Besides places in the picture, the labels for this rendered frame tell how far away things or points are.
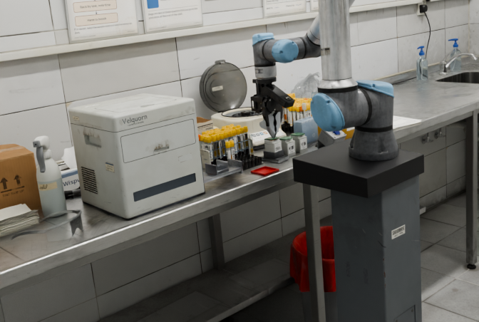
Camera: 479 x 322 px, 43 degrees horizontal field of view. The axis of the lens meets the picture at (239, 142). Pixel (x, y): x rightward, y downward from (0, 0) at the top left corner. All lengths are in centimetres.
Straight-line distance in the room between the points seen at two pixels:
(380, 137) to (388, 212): 23
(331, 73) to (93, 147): 71
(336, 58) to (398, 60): 197
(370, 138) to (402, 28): 192
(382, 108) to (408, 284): 58
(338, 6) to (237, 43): 108
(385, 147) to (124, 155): 77
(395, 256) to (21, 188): 115
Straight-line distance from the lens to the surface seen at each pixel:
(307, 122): 233
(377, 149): 189
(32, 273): 161
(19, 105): 225
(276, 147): 215
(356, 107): 179
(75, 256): 164
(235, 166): 200
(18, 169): 193
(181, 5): 257
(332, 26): 175
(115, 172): 173
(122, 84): 242
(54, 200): 186
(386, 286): 197
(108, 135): 171
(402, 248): 199
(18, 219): 183
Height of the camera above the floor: 146
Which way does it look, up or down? 14 degrees down
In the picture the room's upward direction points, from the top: 5 degrees counter-clockwise
